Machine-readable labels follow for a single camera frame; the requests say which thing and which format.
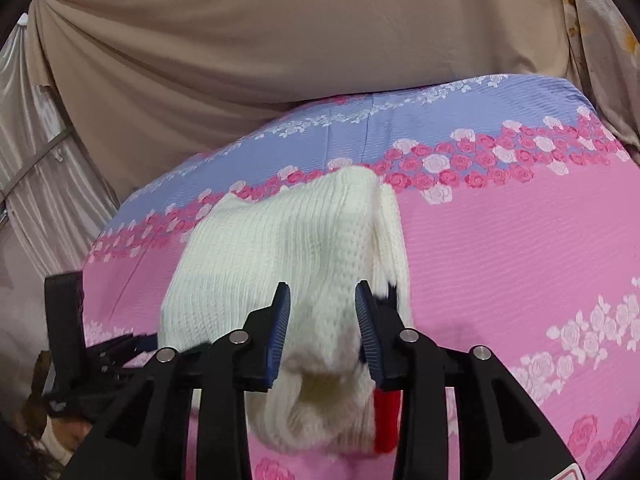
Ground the pink floral bed sheet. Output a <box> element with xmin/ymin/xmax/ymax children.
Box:
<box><xmin>80</xmin><ymin>74</ymin><xmax>640</xmax><ymax>480</ymax></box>

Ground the beige backdrop cloth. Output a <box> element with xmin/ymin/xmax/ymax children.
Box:
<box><xmin>25</xmin><ymin>0</ymin><xmax>591</xmax><ymax>196</ymax></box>

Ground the grey metal bar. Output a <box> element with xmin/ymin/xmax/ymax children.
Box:
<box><xmin>0</xmin><ymin>127</ymin><xmax>76</xmax><ymax>201</ymax></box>

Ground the white red navy knit sweater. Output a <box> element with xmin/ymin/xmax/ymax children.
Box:
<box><xmin>159</xmin><ymin>165</ymin><xmax>415</xmax><ymax>457</ymax></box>

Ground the pale stained patterned cloth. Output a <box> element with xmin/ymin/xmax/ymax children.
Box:
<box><xmin>552</xmin><ymin>0</ymin><xmax>640</xmax><ymax>148</ymax></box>

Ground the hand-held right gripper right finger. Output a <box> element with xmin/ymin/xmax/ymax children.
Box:
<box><xmin>355</xmin><ymin>281</ymin><xmax>576</xmax><ymax>480</ymax></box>

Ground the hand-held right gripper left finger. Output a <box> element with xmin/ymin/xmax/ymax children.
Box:
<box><xmin>62</xmin><ymin>282</ymin><xmax>292</xmax><ymax>480</ymax></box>

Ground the white satin curtain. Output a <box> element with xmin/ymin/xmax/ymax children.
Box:
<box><xmin>0</xmin><ymin>15</ymin><xmax>121</xmax><ymax>321</ymax></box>

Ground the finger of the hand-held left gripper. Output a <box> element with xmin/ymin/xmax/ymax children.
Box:
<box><xmin>82</xmin><ymin>331</ymin><xmax>163</xmax><ymax>378</ymax></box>

